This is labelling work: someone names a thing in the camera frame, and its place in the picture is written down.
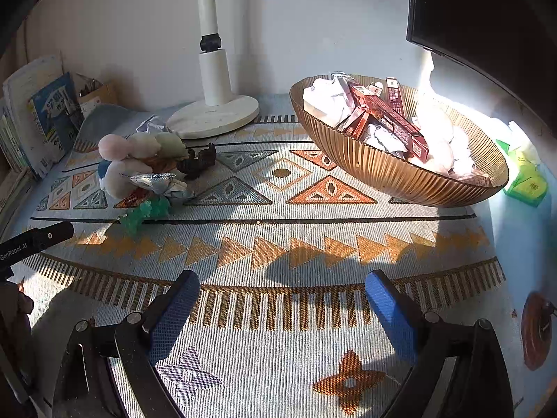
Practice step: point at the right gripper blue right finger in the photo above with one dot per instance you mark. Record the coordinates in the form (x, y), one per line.
(397, 313)

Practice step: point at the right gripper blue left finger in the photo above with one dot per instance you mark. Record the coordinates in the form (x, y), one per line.
(183, 295)

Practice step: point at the blue white cat plush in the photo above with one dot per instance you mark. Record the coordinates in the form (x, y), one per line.
(117, 183)

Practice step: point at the green translucent plastic toy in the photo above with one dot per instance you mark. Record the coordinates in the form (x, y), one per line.
(153, 208)

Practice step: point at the silver foil snack wrapper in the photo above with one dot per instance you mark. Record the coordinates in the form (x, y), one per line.
(166, 185)

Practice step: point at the pink dango skewer plush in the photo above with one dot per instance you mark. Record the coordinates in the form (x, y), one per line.
(142, 152)

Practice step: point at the paper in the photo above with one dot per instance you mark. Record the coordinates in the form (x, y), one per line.
(153, 125)

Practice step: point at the dark red long box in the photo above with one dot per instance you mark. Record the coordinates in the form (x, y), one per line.
(406, 132)

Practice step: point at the large paper ball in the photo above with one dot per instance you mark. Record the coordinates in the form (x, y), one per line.
(329, 100)

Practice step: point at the dark gloved left hand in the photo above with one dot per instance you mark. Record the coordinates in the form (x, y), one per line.
(16, 306)

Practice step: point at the patterned woven table mat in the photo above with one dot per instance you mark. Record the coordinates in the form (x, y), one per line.
(281, 239)

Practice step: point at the row of upright books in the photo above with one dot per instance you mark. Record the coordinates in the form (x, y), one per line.
(43, 108)

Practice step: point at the brown ribbed wicker bowl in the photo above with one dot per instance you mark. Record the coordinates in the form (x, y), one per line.
(465, 166)

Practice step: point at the brown round coaster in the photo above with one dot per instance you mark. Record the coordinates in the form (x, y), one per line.
(536, 330)

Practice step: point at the beige calligraphy pen cup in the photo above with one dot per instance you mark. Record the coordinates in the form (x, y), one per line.
(91, 93)

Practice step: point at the green tissue pack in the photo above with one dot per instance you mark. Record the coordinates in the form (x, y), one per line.
(526, 182)

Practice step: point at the white desk lamp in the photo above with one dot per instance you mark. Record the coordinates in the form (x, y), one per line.
(220, 111)

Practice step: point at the black keychain figure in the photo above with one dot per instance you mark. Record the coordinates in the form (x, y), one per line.
(196, 163)

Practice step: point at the black wall monitor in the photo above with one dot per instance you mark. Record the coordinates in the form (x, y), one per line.
(510, 42)

